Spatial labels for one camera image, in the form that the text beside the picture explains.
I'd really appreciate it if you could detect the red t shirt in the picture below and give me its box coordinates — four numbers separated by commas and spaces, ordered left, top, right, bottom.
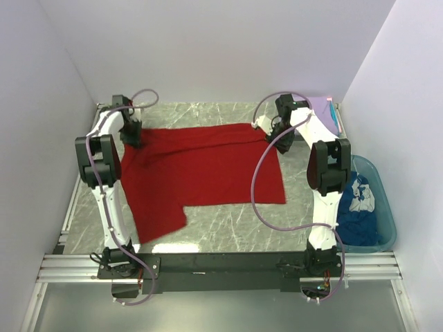
121, 123, 286, 244

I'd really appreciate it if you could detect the folded purple t shirt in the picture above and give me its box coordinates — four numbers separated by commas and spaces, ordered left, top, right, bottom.
308, 96, 339, 136

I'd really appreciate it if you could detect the folded light blue t shirt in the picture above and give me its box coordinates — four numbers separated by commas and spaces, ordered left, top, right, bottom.
329, 101, 340, 131

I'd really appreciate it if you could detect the black base beam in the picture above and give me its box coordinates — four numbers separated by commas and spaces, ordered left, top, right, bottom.
96, 251, 343, 295

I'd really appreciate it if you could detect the folded pink t shirt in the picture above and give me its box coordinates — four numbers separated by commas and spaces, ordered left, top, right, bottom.
327, 97, 343, 135

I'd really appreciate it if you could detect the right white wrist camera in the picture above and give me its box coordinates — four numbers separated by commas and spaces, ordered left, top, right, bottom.
251, 115, 273, 135

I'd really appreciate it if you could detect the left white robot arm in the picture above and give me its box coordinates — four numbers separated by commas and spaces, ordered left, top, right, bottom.
75, 95, 142, 257

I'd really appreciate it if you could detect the blue plastic bin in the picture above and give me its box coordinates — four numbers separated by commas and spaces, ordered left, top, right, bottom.
343, 155, 397, 253

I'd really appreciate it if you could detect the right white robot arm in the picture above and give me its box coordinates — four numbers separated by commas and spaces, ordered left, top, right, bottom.
266, 93, 351, 276

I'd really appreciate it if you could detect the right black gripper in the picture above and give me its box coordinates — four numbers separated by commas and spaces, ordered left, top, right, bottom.
264, 122, 295, 155

